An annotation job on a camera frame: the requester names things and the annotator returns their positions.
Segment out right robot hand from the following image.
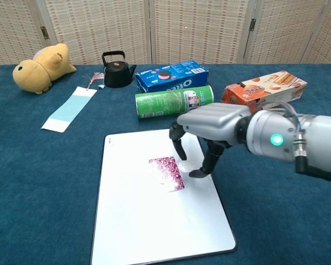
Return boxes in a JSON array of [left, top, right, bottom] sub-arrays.
[[169, 102, 251, 178]]

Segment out pink patterned card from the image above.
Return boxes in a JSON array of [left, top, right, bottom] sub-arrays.
[[148, 156, 186, 193]]

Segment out white rectangular board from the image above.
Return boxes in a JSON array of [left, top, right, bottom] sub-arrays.
[[90, 128, 237, 265]]

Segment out green chips can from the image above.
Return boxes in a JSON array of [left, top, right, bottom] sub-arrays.
[[135, 84, 215, 120]]

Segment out orange biscuit box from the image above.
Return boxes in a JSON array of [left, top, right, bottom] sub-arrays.
[[221, 70, 308, 113]]

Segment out blue Oreo box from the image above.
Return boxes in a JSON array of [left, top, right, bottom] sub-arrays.
[[135, 60, 210, 93]]

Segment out black teapot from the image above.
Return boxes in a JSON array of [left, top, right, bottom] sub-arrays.
[[101, 51, 137, 88]]

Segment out blue white tasselled bookmark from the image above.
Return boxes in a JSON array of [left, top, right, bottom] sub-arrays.
[[41, 71, 107, 134]]

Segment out woven folding screen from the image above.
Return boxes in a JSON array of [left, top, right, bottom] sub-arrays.
[[0, 0, 331, 68]]

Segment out yellow plush toy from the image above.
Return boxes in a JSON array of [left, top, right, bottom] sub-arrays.
[[12, 43, 77, 95]]

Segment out blue table cover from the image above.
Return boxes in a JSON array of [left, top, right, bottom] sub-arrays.
[[0, 63, 331, 265]]

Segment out right wrist cable bundle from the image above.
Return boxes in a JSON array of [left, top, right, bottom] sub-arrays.
[[260, 101, 303, 131]]

